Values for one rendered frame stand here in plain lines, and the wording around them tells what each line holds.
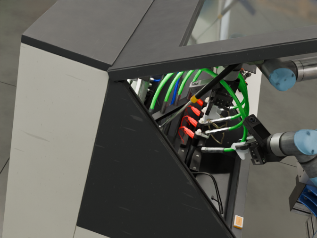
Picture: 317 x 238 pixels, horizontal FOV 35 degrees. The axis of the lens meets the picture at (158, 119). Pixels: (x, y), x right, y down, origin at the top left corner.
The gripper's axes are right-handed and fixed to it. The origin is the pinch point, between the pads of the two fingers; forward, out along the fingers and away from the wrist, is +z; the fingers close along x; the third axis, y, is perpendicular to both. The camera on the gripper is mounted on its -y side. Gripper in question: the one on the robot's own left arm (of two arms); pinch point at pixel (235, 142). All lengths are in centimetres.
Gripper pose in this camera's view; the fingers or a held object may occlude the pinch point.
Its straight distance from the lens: 179.7
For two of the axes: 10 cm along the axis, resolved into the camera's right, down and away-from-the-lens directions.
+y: 4.1, 9.0, 1.3
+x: 7.6, -4.2, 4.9
